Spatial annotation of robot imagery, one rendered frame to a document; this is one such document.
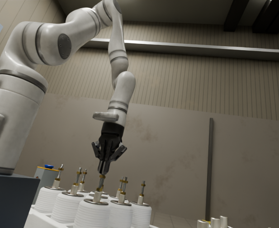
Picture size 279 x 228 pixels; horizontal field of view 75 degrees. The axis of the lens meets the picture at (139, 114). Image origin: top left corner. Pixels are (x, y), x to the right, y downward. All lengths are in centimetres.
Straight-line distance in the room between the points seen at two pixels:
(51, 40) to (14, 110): 16
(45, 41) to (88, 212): 44
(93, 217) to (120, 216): 11
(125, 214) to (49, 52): 52
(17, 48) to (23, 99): 12
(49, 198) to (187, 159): 238
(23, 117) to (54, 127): 312
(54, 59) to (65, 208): 44
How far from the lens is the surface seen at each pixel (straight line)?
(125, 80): 65
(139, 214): 76
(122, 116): 62
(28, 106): 41
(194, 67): 359
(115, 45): 73
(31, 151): 361
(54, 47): 44
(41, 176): 93
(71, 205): 67
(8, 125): 39
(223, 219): 66
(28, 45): 47
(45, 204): 77
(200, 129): 306
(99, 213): 58
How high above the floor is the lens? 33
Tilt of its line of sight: 20 degrees up
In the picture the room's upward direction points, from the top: 11 degrees clockwise
